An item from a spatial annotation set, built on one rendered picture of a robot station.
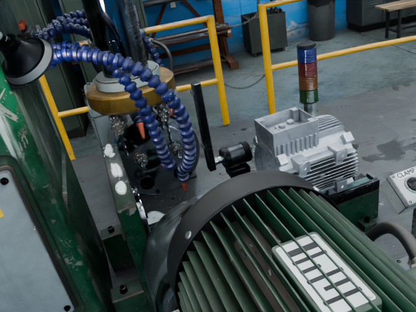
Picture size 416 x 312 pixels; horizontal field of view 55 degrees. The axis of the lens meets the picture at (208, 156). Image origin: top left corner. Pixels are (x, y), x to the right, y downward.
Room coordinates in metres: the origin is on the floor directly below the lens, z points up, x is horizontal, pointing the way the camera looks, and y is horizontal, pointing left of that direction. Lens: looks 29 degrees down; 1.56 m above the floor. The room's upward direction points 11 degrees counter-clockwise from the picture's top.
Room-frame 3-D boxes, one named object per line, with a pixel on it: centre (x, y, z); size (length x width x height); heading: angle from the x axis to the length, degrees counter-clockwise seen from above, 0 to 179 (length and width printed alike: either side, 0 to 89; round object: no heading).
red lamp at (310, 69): (1.22, -0.36, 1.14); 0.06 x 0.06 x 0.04
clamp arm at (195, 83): (0.96, -0.01, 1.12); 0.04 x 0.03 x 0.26; 104
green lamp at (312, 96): (1.22, -0.36, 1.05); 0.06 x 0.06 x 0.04
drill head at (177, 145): (1.12, 0.17, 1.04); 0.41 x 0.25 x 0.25; 14
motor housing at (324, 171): (0.88, -0.24, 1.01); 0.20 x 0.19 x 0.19; 104
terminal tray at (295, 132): (0.87, -0.20, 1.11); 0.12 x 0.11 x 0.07; 104
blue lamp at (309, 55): (1.22, -0.36, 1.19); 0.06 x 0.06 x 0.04
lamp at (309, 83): (1.22, -0.36, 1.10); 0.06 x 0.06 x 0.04
